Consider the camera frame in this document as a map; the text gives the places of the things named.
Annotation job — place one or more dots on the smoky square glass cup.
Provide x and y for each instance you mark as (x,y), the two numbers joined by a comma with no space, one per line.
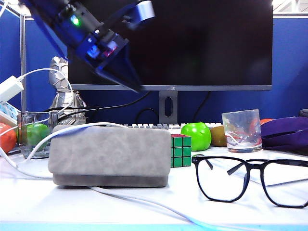
(24,134)

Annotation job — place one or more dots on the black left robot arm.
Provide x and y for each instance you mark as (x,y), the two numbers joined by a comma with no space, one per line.
(65,12)

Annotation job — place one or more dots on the grey partition post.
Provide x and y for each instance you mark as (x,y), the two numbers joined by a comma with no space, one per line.
(22,72)

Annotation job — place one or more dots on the black framed glasses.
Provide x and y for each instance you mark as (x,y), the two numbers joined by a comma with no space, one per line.
(195,160)

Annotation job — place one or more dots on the grey suede glasses case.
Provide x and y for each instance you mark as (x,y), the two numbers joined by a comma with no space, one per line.
(108,156)

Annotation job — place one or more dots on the grey monitor stand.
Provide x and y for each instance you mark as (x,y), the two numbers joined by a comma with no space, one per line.
(162,106)

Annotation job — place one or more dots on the silver robot figurine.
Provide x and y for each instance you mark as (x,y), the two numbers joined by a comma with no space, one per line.
(59,77)

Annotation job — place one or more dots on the black computer monitor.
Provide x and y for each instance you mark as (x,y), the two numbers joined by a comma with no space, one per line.
(204,48)

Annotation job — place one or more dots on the shiny green apple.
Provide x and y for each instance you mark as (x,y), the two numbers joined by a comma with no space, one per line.
(196,137)

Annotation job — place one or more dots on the small orange fruit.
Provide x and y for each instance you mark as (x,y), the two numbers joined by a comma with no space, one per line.
(265,121)

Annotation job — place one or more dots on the clear tumbler with red swirls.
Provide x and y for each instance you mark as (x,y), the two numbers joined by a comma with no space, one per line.
(241,130)

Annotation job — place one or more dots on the purple fabric bag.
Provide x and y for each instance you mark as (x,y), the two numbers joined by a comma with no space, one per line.
(284,130)

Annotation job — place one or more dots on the blue and white box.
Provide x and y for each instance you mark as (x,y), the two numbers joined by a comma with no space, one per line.
(8,113)

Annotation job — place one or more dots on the brown kiwi fruit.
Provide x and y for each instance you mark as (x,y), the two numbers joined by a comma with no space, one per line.
(218,137)

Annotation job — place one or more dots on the white charger adapter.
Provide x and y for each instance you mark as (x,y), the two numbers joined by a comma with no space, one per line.
(9,89)

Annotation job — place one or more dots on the green apple behind glass cup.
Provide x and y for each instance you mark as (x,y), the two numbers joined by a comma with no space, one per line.
(37,136)

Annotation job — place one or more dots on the white paper sheet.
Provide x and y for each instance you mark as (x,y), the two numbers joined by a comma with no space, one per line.
(284,175)

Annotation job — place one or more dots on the rubik's cube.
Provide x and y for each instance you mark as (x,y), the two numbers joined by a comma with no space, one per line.
(181,150)

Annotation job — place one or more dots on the white and grey keyboard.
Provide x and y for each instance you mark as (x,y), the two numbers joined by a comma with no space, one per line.
(144,126)

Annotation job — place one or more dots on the dark rounded object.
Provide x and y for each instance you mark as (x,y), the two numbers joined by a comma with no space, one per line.
(304,113)

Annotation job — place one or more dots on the large orange fruit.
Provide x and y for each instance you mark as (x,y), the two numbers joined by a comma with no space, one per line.
(6,142)

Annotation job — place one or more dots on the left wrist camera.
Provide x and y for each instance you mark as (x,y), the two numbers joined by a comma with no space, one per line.
(144,10)

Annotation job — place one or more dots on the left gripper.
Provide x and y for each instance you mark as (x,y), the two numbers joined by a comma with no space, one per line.
(101,48)

